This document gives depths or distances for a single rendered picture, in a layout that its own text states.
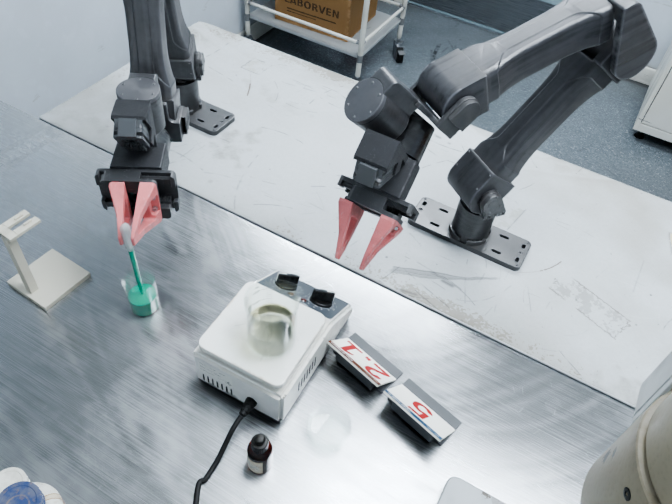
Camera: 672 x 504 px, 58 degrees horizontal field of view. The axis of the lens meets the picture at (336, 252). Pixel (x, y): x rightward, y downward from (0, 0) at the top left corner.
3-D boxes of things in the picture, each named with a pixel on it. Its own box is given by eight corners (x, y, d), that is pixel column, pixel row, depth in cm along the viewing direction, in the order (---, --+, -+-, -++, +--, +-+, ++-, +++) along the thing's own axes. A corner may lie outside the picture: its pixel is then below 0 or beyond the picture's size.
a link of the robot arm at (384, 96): (362, 140, 68) (440, 61, 65) (332, 98, 74) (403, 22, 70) (415, 178, 77) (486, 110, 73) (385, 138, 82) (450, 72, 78)
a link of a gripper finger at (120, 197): (157, 224, 73) (167, 172, 79) (96, 222, 72) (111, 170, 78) (164, 260, 78) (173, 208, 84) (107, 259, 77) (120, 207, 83)
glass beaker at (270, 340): (255, 370, 71) (254, 329, 65) (238, 328, 75) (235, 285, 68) (310, 351, 73) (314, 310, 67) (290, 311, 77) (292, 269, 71)
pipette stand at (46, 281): (53, 251, 91) (28, 188, 82) (91, 276, 89) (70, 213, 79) (8, 284, 86) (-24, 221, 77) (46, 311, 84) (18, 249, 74)
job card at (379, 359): (354, 333, 86) (358, 316, 83) (402, 374, 82) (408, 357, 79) (324, 358, 83) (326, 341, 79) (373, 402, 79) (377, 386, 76)
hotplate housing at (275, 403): (275, 280, 91) (276, 244, 85) (352, 316, 88) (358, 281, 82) (184, 394, 77) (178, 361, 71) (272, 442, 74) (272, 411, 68)
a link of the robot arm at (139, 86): (171, 102, 78) (182, 52, 86) (102, 99, 77) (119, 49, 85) (181, 170, 87) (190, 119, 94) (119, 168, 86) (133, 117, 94)
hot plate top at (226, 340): (249, 282, 80) (249, 278, 80) (328, 320, 77) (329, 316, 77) (195, 347, 73) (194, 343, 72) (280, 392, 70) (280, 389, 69)
